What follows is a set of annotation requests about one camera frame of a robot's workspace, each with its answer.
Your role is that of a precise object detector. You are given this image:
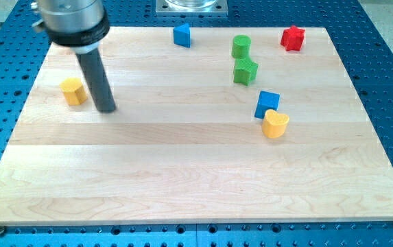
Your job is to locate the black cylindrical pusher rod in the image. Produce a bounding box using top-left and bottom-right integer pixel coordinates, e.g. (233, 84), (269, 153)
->
(76, 49), (116, 113)

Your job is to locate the yellow hexagon block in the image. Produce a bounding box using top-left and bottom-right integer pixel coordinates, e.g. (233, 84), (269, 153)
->
(60, 78), (87, 106)

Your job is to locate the blue triangle block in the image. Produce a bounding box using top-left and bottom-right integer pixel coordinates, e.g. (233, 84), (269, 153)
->
(173, 23), (191, 48)

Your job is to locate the wooden board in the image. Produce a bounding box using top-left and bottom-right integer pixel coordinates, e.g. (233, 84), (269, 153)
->
(0, 27), (393, 226)

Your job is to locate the green cylinder block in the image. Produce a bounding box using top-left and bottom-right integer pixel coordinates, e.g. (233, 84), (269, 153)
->
(231, 35), (251, 59)

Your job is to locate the green star block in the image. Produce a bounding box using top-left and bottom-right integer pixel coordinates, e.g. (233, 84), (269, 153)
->
(233, 58), (259, 86)

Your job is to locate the blue cube block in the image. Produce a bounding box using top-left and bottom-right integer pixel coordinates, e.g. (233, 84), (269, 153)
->
(254, 91), (280, 119)

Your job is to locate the left board clamp screw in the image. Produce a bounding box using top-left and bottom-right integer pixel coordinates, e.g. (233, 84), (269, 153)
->
(0, 226), (6, 236)

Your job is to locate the yellow heart block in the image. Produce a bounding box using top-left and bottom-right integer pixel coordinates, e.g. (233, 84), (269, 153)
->
(262, 109), (290, 139)

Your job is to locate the red star block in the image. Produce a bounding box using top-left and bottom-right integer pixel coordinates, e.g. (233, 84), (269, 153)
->
(281, 25), (305, 51)

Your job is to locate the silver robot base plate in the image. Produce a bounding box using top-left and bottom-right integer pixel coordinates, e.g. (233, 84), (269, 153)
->
(155, 0), (228, 16)

